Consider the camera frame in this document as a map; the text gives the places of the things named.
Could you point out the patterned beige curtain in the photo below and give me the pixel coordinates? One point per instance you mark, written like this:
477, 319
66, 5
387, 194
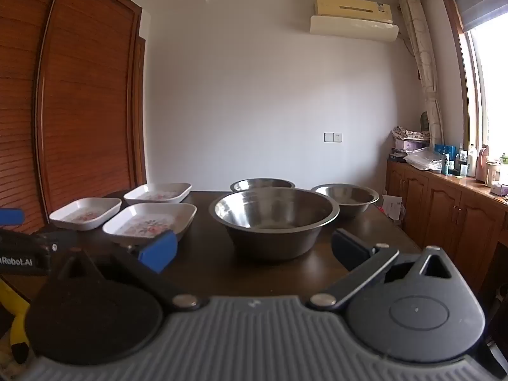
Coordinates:
424, 59

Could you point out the small steel bowl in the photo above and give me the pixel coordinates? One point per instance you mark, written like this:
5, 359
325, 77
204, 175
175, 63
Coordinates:
345, 198
262, 183

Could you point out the white wall switch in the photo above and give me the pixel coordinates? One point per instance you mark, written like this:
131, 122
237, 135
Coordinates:
332, 137

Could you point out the white floral plate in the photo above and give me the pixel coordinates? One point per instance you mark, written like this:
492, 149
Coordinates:
149, 222
158, 192
85, 212

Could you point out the wooden sideboard cabinet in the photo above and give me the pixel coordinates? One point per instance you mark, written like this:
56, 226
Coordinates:
440, 206

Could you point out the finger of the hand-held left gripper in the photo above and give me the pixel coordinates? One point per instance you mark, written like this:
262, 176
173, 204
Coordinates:
59, 242
11, 217

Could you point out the yellowed wall air conditioner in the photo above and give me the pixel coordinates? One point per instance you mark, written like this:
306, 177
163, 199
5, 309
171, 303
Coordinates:
349, 7

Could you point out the dark green object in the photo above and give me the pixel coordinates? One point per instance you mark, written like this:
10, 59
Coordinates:
425, 121

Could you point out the green capped bottle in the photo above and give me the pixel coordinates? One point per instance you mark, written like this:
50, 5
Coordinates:
504, 166

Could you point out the pile of newspapers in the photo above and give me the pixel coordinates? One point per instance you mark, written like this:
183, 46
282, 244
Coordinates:
410, 132

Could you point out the yellow plastic chair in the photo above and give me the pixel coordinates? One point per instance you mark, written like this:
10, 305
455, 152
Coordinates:
16, 313

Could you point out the purple box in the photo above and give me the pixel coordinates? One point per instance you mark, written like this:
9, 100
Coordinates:
410, 145

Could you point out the pink flask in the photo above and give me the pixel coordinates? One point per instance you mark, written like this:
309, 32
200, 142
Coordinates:
483, 162

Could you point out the large steel bowl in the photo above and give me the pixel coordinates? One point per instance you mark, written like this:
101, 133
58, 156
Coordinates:
274, 222

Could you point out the blue boxes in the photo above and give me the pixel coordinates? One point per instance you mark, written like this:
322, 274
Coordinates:
444, 150

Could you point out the wooden framed window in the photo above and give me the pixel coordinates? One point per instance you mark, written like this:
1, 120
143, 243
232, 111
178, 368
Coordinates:
490, 87

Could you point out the white bottle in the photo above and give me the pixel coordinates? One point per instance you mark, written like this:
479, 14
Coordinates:
472, 162

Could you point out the wooden slatted wardrobe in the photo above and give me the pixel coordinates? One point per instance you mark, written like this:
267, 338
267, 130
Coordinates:
79, 107

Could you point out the white cardboard box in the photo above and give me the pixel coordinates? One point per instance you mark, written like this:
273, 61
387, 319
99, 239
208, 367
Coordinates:
393, 207

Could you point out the white kettle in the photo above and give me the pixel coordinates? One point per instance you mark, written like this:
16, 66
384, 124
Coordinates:
493, 172

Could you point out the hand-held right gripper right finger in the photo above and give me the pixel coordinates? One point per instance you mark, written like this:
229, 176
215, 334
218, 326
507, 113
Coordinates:
351, 250

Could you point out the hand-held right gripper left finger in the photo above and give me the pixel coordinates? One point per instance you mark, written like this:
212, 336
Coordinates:
158, 252

